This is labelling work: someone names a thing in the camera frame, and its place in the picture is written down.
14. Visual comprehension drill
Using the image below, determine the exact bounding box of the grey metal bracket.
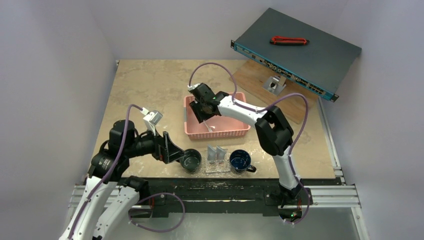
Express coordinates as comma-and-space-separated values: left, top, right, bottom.
262, 75, 287, 96

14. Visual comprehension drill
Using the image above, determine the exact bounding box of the pink perforated plastic basket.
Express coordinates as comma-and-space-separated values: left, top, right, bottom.
183, 95, 251, 141

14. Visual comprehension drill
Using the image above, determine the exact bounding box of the dark blue mug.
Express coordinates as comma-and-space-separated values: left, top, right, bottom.
229, 149, 257, 174

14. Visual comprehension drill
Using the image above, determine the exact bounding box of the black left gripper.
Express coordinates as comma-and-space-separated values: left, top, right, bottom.
125, 124, 187, 163

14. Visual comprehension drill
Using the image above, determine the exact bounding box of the teal network switch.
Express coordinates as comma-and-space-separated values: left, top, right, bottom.
231, 8, 362, 102

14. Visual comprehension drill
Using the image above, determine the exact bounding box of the red black utility knife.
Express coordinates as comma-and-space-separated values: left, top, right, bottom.
269, 35, 310, 46

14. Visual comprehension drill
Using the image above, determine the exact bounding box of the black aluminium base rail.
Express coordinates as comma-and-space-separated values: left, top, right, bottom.
67, 177, 362, 220

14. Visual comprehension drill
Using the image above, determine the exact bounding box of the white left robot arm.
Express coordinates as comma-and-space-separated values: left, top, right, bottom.
60, 120, 184, 240

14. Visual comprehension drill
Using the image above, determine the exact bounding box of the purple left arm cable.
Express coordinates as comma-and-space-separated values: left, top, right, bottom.
66, 104, 145, 240

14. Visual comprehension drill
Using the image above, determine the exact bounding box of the wooden board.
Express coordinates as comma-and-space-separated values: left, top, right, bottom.
233, 60, 319, 124

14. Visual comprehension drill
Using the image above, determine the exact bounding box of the dark green mug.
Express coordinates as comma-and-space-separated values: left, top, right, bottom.
179, 148, 202, 173

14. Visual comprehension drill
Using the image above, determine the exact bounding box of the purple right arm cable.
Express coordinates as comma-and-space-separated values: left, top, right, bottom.
188, 62, 311, 186

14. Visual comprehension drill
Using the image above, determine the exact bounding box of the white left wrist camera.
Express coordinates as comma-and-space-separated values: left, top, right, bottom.
140, 107, 163, 136

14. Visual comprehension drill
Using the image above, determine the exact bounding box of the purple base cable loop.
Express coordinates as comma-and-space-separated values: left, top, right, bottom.
128, 192, 186, 233

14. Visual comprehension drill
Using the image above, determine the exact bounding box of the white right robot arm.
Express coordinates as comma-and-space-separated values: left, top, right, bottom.
188, 83, 302, 204

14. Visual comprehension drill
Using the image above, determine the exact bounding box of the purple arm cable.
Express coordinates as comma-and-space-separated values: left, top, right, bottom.
66, 104, 145, 240
188, 62, 311, 186

